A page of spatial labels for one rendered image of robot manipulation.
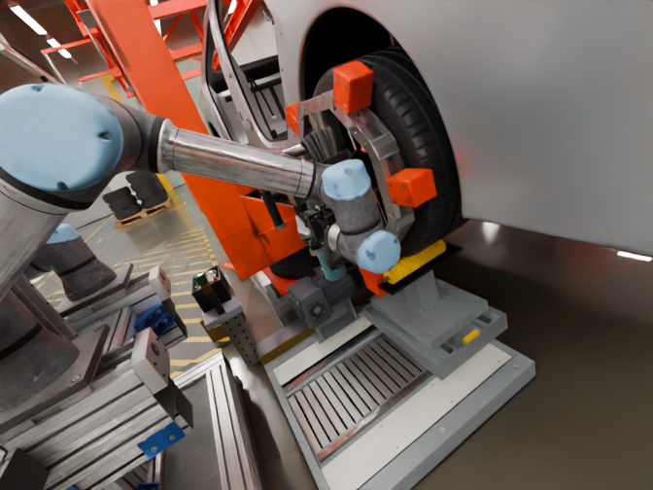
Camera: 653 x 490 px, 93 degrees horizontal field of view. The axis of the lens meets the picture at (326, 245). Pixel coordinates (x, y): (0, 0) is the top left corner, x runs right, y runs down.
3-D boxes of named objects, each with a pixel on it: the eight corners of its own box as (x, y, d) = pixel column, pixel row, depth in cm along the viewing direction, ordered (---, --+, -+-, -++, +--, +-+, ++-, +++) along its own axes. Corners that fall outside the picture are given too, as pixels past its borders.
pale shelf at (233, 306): (244, 310, 139) (241, 304, 138) (208, 331, 134) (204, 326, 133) (228, 277, 176) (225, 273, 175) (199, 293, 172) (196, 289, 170)
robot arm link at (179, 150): (86, 158, 57) (334, 209, 73) (54, 164, 47) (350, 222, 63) (89, 91, 54) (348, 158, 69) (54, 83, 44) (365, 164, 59)
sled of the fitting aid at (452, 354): (508, 330, 124) (505, 310, 120) (442, 383, 114) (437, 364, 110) (421, 285, 167) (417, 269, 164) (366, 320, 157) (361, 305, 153)
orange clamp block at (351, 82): (371, 105, 82) (375, 70, 74) (347, 116, 80) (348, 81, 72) (356, 93, 85) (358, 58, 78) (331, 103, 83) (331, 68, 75)
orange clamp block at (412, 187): (413, 192, 84) (438, 195, 76) (391, 204, 82) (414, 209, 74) (407, 166, 81) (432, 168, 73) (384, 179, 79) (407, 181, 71)
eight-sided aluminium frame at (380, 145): (428, 266, 93) (380, 69, 71) (411, 277, 91) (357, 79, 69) (341, 229, 140) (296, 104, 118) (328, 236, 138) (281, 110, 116)
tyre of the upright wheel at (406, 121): (496, 19, 69) (342, 56, 122) (415, 49, 62) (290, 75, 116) (493, 255, 104) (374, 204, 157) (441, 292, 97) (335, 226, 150)
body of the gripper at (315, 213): (324, 199, 75) (349, 206, 65) (335, 230, 79) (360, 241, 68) (296, 213, 73) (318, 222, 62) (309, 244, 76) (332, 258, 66)
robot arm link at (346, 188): (310, 169, 57) (329, 222, 62) (325, 178, 47) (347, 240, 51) (349, 154, 58) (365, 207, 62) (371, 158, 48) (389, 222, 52)
